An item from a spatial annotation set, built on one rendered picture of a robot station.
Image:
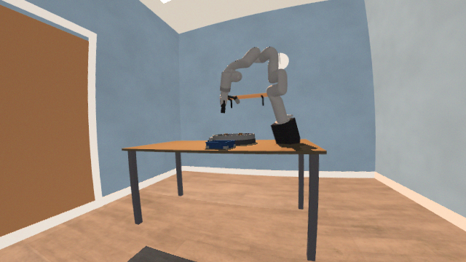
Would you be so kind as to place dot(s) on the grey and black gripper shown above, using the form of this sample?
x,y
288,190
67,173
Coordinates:
x,y
223,101

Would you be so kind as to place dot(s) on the blue crate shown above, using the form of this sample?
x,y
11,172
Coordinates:
x,y
221,144

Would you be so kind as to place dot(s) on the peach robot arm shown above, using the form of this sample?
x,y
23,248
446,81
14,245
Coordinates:
x,y
279,76

